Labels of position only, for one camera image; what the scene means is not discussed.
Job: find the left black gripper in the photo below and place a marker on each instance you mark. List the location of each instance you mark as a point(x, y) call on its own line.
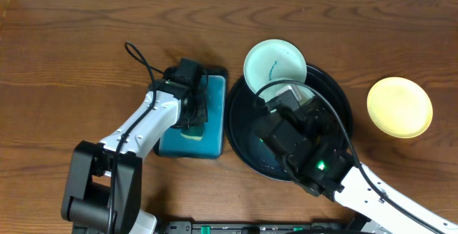
point(197, 106)

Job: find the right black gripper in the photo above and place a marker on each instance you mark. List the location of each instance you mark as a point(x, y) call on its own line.
point(315, 113)

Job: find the pale green plate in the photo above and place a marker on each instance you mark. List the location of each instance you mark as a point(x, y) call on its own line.
point(272, 60)
point(307, 93)

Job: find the green yellow sponge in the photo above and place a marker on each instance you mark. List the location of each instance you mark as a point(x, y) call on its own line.
point(193, 133)

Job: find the yellow plate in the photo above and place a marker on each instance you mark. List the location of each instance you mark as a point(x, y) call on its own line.
point(399, 107)

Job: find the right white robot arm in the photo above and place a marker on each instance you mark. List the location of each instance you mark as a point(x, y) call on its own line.
point(313, 148)

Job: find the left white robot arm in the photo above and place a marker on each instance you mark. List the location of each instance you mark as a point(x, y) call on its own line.
point(104, 183)

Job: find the round black serving tray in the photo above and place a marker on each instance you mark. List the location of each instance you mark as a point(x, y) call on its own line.
point(240, 116)

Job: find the black rectangular water tray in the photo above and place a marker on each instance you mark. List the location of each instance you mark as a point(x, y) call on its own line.
point(172, 144)

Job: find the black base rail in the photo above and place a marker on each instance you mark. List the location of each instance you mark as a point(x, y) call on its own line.
point(186, 227)

